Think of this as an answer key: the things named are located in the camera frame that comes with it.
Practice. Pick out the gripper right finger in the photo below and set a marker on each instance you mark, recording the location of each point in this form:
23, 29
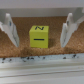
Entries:
67, 30

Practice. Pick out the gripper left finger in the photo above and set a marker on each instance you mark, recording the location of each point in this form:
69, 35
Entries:
10, 29

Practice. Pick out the yellow block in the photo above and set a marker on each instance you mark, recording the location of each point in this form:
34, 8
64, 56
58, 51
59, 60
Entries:
39, 36

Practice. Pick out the white cabinet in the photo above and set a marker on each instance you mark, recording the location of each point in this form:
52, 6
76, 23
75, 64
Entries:
40, 11

